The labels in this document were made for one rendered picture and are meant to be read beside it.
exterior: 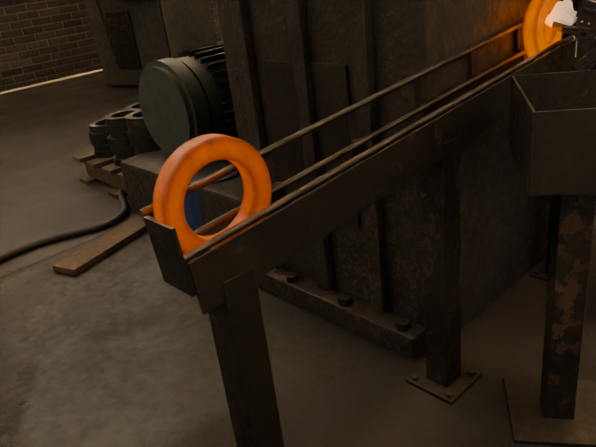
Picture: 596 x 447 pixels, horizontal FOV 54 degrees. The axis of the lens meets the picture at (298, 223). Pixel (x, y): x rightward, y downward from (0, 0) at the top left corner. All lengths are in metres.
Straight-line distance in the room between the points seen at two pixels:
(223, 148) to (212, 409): 0.84
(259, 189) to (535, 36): 0.88
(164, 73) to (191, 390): 1.16
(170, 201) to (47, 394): 1.04
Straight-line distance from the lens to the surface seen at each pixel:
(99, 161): 3.15
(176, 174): 0.80
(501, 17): 1.54
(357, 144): 1.09
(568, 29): 1.54
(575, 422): 1.45
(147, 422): 1.54
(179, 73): 2.22
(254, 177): 0.87
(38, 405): 1.73
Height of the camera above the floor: 0.98
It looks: 24 degrees down
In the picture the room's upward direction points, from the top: 7 degrees counter-clockwise
